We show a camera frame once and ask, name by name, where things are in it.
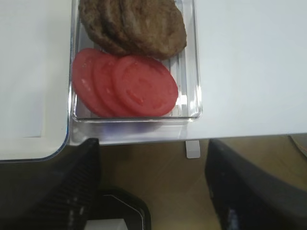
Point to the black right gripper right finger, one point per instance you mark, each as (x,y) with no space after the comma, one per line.
(245,197)

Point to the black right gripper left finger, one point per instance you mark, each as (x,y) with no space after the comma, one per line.
(58,197)

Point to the black robot base below table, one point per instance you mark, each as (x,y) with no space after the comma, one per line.
(120,204)

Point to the clear plastic patty tomato container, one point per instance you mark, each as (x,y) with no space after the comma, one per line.
(185,70)

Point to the red tomato slice middle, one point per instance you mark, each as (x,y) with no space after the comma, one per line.
(103,84)

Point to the red tomato slice front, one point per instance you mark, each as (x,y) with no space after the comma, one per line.
(144,85)

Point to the silver metal baking tray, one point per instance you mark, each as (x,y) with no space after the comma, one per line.
(35,58)

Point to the brown meat patty back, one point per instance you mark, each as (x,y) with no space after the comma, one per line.
(90,16)

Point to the brown meat patty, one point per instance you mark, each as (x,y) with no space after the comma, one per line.
(111,14)
(90,16)
(156,27)

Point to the brown meat patty middle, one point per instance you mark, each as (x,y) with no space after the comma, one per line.
(111,14)

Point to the brown meat patty front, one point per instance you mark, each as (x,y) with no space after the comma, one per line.
(156,27)

